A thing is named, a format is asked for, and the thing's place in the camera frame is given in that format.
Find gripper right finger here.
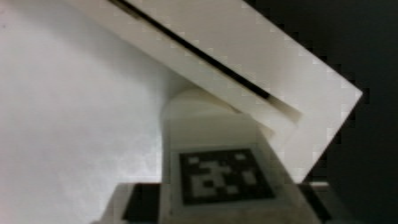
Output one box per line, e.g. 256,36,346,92
306,182,355,224

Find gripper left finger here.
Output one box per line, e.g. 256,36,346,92
91,183,135,224

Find white leg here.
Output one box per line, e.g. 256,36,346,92
158,89,322,224

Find white square tabletop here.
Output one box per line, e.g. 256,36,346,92
0,0,361,224

